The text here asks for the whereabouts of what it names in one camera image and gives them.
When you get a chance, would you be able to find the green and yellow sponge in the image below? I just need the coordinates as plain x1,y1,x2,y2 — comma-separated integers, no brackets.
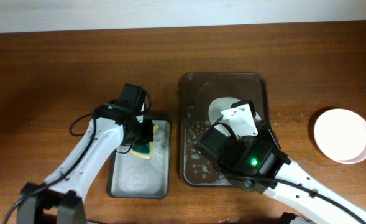
130,130,155,159

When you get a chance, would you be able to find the pale green plate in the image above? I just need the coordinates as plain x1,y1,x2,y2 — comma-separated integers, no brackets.
208,97,262,129

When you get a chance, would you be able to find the cream white plate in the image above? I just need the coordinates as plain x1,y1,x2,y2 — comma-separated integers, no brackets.
314,109,366,161

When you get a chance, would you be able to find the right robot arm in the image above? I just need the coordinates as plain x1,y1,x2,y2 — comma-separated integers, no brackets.
195,121,366,223

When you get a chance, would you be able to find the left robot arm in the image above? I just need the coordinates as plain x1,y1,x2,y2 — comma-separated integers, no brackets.
10,83,154,223

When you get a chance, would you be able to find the dark green soapy tray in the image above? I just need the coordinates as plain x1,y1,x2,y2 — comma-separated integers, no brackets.
106,115,172,199

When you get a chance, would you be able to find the brown plastic tray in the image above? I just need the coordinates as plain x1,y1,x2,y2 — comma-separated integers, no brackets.
180,72,270,188

